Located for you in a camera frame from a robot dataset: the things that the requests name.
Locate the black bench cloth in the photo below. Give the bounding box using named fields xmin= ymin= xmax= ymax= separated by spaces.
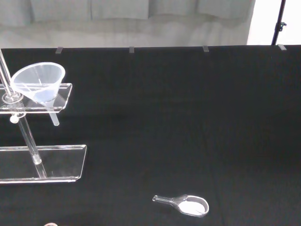
xmin=0 ymin=44 xmax=301 ymax=226

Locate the glass weighing funnel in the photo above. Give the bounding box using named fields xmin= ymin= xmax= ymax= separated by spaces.
xmin=152 ymin=194 xmax=210 ymax=218

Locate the black tripod pole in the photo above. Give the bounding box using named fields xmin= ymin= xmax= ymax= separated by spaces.
xmin=270 ymin=0 xmax=287 ymax=46

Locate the grey backdrop curtain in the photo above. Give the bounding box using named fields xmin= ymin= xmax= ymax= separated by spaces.
xmin=0 ymin=0 xmax=256 ymax=49

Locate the clear acrylic funnel stand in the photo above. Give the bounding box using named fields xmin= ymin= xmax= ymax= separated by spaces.
xmin=0 ymin=48 xmax=87 ymax=185

